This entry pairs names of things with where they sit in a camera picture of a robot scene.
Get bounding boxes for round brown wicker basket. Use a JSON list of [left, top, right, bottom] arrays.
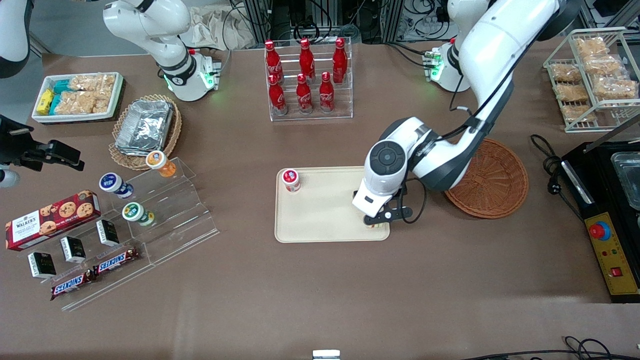
[[442, 138, 530, 220]]

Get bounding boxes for black equipment rack with cables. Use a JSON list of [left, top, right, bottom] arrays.
[[242, 0, 451, 46]]

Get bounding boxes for black countertop appliance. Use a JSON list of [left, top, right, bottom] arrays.
[[560, 114, 640, 221]]

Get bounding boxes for beige plastic tray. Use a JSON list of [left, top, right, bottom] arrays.
[[274, 165, 391, 244]]

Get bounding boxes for small black box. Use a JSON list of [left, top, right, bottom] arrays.
[[27, 251, 58, 280], [96, 219, 121, 248], [60, 236, 87, 264]]

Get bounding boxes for red Walkers cookie box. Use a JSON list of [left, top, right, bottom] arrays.
[[5, 189, 102, 252]]

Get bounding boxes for clear acrylic bottle rack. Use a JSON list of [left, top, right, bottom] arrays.
[[263, 36, 354, 122]]

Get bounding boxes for beige cloth bag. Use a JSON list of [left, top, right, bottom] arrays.
[[180, 5, 256, 51]]

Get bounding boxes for orange-lid yogurt cup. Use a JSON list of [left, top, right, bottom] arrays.
[[145, 150, 177, 179]]

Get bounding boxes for green-lid yogurt cup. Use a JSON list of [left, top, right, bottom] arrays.
[[121, 202, 157, 227]]

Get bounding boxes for red cola bottle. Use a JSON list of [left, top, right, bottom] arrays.
[[332, 37, 349, 85], [264, 40, 284, 82], [298, 38, 316, 81], [318, 71, 336, 114], [295, 73, 315, 115], [267, 74, 289, 117]]

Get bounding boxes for clear acrylic step stand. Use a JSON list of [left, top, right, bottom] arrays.
[[27, 157, 221, 312]]

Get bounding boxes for yellow snack packet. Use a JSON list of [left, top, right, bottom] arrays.
[[37, 88, 55, 115]]

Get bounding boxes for white rectangular snack tray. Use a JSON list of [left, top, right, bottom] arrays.
[[31, 72, 125, 124]]

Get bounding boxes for red-lid yogurt cup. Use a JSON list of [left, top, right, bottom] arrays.
[[281, 168, 302, 194]]

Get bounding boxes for rice cracker snack bag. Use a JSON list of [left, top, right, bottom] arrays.
[[582, 55, 624, 77], [68, 73, 117, 94], [555, 82, 591, 104], [550, 62, 584, 84], [561, 103, 599, 124], [574, 37, 611, 57], [55, 91, 112, 115], [592, 77, 639, 101]]

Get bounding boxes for oval light wicker basket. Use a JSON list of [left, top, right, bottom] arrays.
[[108, 94, 183, 172]]

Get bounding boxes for stacked aluminium foil containers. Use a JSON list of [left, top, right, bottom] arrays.
[[114, 99, 175, 156]]

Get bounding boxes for black floor cable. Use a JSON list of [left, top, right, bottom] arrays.
[[460, 336, 640, 360]]

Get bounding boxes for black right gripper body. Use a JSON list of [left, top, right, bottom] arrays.
[[0, 115, 37, 169]]

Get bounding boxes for black power cable with plug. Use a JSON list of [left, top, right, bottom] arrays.
[[530, 134, 569, 197]]

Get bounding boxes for blue-lid yogurt cup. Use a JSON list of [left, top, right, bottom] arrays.
[[98, 172, 135, 200]]

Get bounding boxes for white wire snack rack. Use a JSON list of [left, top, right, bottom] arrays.
[[543, 27, 640, 134]]

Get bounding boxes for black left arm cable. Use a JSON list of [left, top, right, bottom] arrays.
[[440, 20, 551, 143]]

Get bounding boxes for yellow emergency stop box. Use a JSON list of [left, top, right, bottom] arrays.
[[584, 212, 640, 304]]

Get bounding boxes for Snickers chocolate bar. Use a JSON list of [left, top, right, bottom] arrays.
[[93, 246, 142, 277], [50, 270, 97, 302]]

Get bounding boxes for clear pan in appliance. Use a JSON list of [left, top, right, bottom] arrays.
[[611, 151, 640, 211]]

